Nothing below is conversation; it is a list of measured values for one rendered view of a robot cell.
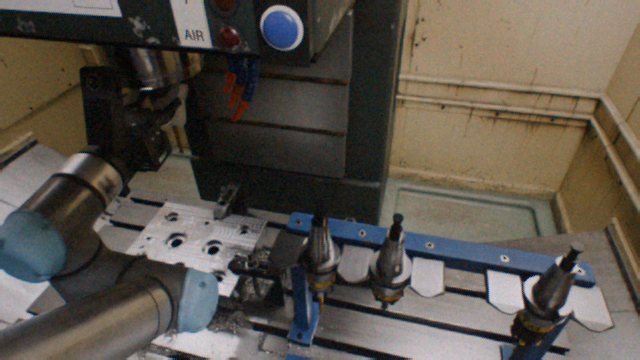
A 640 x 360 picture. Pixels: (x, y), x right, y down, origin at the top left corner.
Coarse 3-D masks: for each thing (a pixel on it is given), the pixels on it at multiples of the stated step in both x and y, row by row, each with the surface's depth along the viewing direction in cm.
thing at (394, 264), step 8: (384, 240) 56; (392, 240) 54; (400, 240) 54; (384, 248) 56; (392, 248) 55; (400, 248) 55; (384, 256) 56; (392, 256) 55; (400, 256) 55; (376, 264) 59; (384, 264) 57; (392, 264) 56; (400, 264) 56; (384, 272) 57; (392, 272) 57; (400, 272) 57
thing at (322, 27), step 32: (128, 0) 34; (160, 0) 33; (320, 0) 31; (352, 0) 45; (0, 32) 40; (32, 32) 39; (64, 32) 38; (96, 32) 37; (128, 32) 36; (160, 32) 35; (256, 32) 33; (320, 32) 33
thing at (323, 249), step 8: (312, 224) 57; (328, 224) 57; (312, 232) 57; (320, 232) 57; (328, 232) 57; (312, 240) 58; (320, 240) 57; (328, 240) 58; (312, 248) 58; (320, 248) 58; (328, 248) 59; (312, 256) 59; (320, 256) 59; (328, 256) 59
